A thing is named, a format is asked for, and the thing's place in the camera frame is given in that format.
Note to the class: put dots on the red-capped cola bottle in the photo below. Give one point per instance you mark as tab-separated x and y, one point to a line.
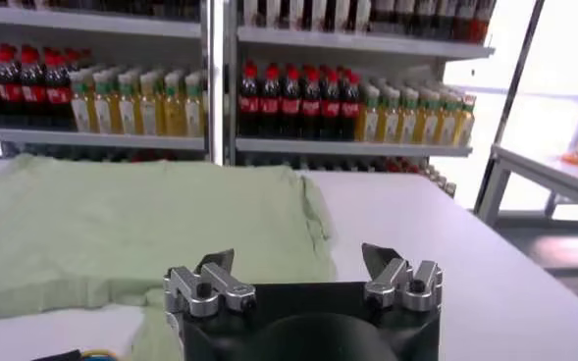
331	108
8	93
32	93
311	107
58	95
249	105
291	107
270	105
350	109

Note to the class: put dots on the light green polo shirt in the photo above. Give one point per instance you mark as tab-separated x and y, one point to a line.
121	221

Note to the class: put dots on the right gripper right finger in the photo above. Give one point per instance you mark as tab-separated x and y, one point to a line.
406	287

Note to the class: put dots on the dark bottle with beige label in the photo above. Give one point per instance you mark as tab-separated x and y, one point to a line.
401	15

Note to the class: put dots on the red tea bottle white label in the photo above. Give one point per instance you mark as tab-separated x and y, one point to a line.
482	22

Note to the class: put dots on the grey framed side table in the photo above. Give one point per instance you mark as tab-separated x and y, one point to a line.
553	171

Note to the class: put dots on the white metal shelf rack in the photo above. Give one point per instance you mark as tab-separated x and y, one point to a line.
229	73
212	73

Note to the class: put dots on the dark bottle with blue label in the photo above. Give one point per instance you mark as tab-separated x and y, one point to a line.
422	17
461	19
441	17

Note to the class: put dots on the yellow drink bottle green label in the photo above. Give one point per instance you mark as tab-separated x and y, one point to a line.
429	126
409	125
369	122
103	115
448	127
126	115
173	115
148	115
80	113
465	128
390	125
194	115

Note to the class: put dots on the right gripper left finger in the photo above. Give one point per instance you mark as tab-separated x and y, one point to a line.
205	289

